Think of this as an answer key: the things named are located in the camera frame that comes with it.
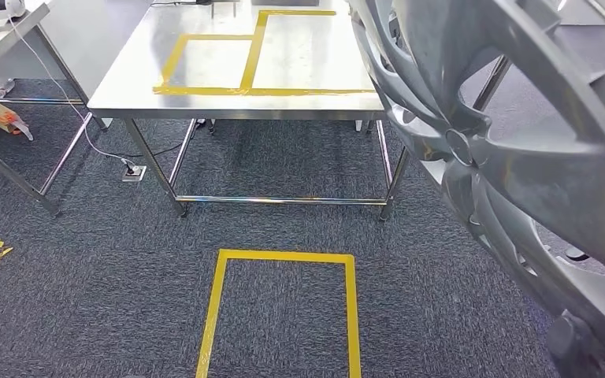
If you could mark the silver plastic wheel hubcap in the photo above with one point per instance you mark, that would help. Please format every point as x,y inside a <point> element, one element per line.
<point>542,172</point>

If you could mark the stainless steel workbench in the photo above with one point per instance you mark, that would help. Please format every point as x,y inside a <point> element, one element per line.
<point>219,62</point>

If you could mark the floor socket with plug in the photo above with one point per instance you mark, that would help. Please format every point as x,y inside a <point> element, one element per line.
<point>135,175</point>

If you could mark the pale grey cabinet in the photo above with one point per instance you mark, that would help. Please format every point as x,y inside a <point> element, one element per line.
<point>99,47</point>

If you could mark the orange and white packet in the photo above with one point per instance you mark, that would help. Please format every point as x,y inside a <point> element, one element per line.
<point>5,120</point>

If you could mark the clear plastic wrap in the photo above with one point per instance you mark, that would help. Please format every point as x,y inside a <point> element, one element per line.
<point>4,88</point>

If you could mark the steel frame side table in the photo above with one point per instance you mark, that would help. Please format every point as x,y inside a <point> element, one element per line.
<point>0,47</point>

